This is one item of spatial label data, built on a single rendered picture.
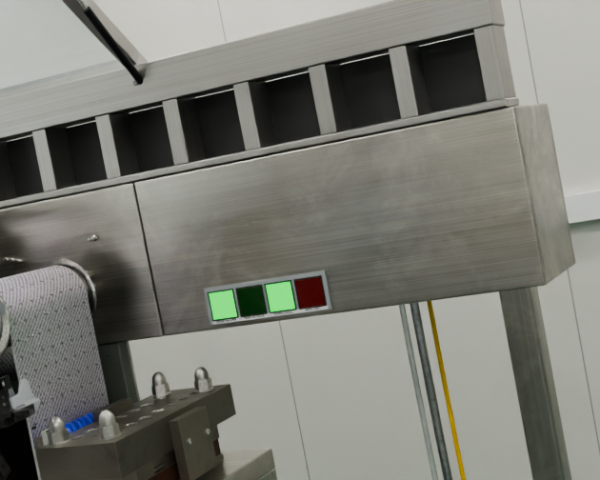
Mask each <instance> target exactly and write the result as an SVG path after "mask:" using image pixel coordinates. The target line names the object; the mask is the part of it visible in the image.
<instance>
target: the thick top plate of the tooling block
mask: <svg viewBox="0 0 600 480"><path fill-rule="evenodd" d="M213 387H214V389H213V390H209V391H205V392H195V388H189V389H180V390H171V394H169V395H165V396H161V397H152V395H151V396H149V397H147V398H145V399H142V400H140V401H138V402H136V403H134V404H132V405H133V408H131V409H129V410H126V411H124V412H121V413H119V414H117V415H115V416H114V417H115V421H116V423H118V425H119V429H120V432H121V435H120V436H118V437H116V438H112V439H109V440H99V437H100V435H99V430H98V427H99V426H100V425H99V421H98V422H93V423H91V424H89V425H86V426H85V427H83V428H81V429H79V430H76V431H73V432H71V433H69V436H70V440H71V441H70V442H68V443H66V444H63V445H59V446H50V445H45V446H42V447H40V448H38V449H36V450H35V452H36V457H37V462H38V467H39V471H40V476H41V480H107V479H120V478H123V477H125V476H127V475H129V474H130V473H132V472H134V471H136V470H138V469H140V468H142V467H144V466H145V465H147V464H148V463H150V462H152V461H153V460H155V459H157V458H159V457H160V456H162V455H164V454H166V453H168V452H169V451H171V450H174V446H173V442H172V437H171V432H170V423H169V421H170V420H172V419H174V418H176V417H177V416H179V415H181V414H183V413H185V412H187V411H189V410H192V409H194V408H196V407H201V406H206V407H207V412H208V417H209V421H210V428H213V427H214V426H216V425H218V424H220V423H221V422H223V421H225V420H227V419H229V418H230V417H232V416H233V415H235V414H236V412H235V407H234V402H233V397H232V392H231V387H230V384H225V385H216V386H213Z"/></svg>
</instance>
